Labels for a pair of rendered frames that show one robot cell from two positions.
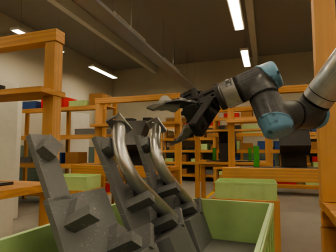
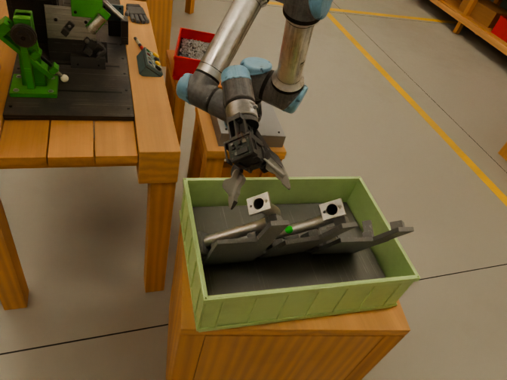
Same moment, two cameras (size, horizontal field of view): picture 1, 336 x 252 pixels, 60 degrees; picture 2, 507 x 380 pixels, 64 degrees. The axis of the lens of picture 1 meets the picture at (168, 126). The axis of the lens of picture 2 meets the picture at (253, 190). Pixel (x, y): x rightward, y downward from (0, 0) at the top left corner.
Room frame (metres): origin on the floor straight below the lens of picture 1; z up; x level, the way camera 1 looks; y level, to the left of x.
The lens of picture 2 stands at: (1.34, 0.46, 1.81)
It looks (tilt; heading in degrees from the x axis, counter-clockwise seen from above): 43 degrees down; 223
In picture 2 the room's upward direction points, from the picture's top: 16 degrees clockwise
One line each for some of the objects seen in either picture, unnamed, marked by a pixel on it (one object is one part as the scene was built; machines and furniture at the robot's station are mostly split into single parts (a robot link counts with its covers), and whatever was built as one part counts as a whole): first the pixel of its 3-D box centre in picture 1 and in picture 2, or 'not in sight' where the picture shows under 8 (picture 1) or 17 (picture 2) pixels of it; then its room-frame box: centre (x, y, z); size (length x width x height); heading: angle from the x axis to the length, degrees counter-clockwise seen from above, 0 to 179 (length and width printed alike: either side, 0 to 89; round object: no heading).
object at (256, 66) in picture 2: not in sight; (253, 78); (0.40, -0.57, 1.08); 0.13 x 0.12 x 0.14; 118
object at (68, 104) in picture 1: (59, 149); not in sight; (6.27, 2.33, 1.13); 2.48 x 0.54 x 2.27; 71
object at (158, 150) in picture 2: not in sight; (141, 61); (0.55, -1.20, 0.82); 1.50 x 0.14 x 0.15; 70
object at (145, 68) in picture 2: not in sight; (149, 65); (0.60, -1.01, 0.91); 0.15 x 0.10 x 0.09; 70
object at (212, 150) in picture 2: not in sight; (238, 130); (0.41, -0.58, 0.83); 0.32 x 0.32 x 0.04; 68
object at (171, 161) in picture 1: (200, 150); not in sight; (10.77, -1.22, 1.11); 3.01 x 0.54 x 2.23; 71
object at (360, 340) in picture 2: not in sight; (261, 314); (0.60, 0.00, 0.39); 0.68 x 0.52 x 0.79; 150
